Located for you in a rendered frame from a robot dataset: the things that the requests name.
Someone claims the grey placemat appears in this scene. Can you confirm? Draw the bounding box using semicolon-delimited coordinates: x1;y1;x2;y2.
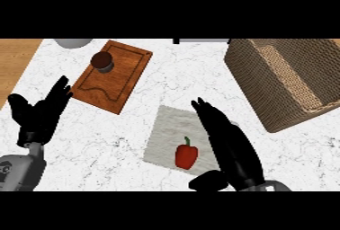
141;104;240;177

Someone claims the brown wooden cutting board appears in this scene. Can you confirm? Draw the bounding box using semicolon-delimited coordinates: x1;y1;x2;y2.
69;40;153;116

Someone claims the brown wicker basket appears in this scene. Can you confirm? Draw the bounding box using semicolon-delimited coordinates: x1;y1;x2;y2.
223;39;340;134

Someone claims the dark brown lidded jar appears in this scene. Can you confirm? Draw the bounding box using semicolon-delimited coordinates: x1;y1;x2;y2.
88;50;115;75

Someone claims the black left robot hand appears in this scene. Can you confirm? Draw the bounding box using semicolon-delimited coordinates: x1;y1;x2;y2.
5;75;73;148

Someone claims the red bell pepper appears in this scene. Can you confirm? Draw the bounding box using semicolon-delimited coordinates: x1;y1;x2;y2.
174;136;200;171

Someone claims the grey round bowl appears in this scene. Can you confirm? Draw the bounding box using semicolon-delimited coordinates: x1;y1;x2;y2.
53;39;94;49

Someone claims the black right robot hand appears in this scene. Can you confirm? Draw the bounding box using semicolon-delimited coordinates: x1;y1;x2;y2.
187;96;267;192

